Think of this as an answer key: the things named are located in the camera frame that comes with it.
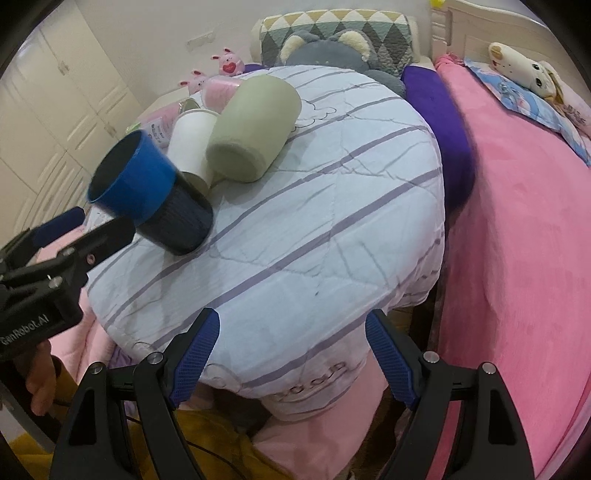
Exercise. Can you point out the pink bunny toy right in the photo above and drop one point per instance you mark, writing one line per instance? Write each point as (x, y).
(229, 63)

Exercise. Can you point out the cream dog plush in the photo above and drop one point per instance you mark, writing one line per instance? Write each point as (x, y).
(541, 78)

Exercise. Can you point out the blue cartoon pillow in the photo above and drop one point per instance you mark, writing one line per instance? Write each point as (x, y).
(526, 103)

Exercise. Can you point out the cream wardrobe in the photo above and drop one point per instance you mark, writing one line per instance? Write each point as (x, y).
(63, 106)

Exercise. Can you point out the pink fleece blanket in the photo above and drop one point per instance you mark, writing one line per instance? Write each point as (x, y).
(516, 269)

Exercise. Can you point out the pink fuzzy cup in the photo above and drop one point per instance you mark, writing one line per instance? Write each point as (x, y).
(218, 91)

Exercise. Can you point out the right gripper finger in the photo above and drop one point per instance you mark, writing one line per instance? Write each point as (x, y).
(23, 247)
(92, 248)

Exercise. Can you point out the pink bunny toy left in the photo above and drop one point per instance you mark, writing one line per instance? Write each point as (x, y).
(195, 83)

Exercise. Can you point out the cream wooden headboard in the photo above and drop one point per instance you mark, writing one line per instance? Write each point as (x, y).
(465, 29)

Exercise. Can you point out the white bedside table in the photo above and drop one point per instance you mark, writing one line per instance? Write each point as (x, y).
(166, 99)

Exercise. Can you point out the person's hand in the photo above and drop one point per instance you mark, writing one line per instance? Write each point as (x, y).
(41, 381)

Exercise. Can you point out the blue black CoolTowel can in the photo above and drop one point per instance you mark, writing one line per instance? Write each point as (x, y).
(136, 180)

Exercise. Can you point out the white wall socket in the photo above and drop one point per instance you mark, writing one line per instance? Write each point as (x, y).
(200, 40)

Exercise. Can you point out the grey bear plush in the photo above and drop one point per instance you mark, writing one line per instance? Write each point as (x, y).
(347, 49)

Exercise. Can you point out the white striped quilt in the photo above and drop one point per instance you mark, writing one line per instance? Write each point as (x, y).
(349, 218)

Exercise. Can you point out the pink bunny toy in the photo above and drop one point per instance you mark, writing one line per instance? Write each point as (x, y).
(195, 83)
(229, 63)

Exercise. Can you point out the pink green labelled can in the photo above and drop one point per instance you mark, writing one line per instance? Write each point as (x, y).
(159, 123)

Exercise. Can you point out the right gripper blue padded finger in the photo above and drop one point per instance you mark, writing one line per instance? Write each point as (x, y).
(489, 441)
(95, 442)

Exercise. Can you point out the white paper cup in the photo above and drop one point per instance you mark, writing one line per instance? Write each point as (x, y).
(187, 147)

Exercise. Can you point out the purple blanket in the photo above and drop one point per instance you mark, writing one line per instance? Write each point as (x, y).
(431, 99)

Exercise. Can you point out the triangle patterned pillow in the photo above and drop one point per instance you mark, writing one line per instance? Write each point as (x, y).
(394, 36)

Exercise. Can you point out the green fuzzy cup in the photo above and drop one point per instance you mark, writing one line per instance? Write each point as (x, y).
(253, 127)

